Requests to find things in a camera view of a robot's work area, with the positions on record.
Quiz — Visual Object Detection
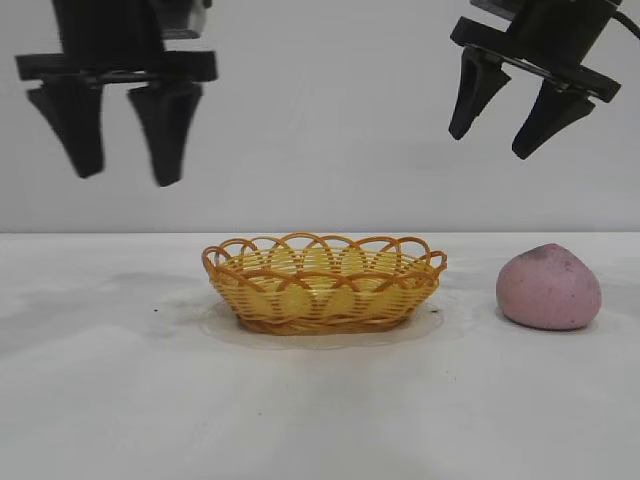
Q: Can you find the black cable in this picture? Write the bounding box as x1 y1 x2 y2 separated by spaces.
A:
610 7 640 32

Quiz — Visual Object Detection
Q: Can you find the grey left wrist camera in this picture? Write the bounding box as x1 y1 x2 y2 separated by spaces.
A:
160 0 212 40

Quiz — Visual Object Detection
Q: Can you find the pink peach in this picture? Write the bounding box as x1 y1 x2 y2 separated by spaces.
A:
495 242 603 332

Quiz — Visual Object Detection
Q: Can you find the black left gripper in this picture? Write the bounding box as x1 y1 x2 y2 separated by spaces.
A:
14 0 219 188

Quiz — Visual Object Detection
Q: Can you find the yellow woven wicker basket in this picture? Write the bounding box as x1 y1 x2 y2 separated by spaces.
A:
201 231 449 337

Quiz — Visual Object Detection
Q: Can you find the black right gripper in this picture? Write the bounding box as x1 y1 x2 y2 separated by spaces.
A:
448 0 623 161

